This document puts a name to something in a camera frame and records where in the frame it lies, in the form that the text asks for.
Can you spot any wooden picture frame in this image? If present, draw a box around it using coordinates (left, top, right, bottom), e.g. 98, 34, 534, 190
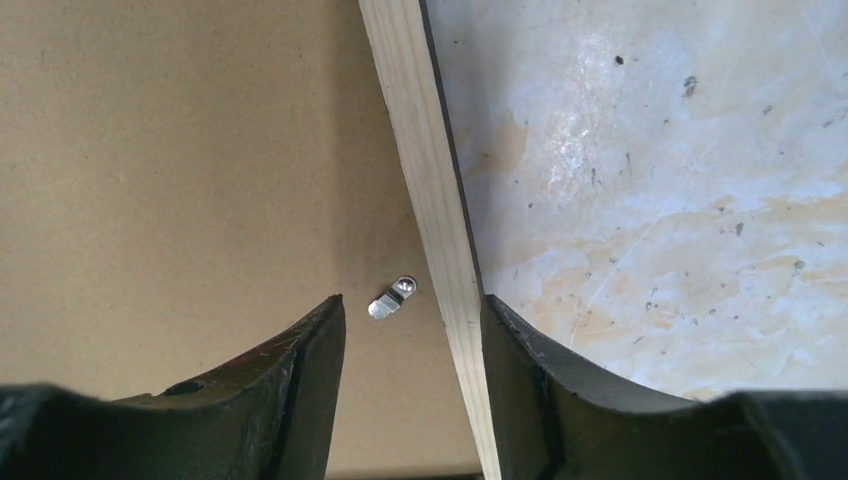
359, 1, 502, 479

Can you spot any brown cardboard backing board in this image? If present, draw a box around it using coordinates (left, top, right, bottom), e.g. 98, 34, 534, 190
1, 1, 481, 479

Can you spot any small metal frame clip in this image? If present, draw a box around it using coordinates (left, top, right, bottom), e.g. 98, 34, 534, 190
367, 276, 417, 320

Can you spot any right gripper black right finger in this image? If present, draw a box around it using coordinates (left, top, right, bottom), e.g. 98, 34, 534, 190
481, 295, 847, 479

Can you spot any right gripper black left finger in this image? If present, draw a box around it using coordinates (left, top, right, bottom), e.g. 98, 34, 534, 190
1, 295, 346, 479

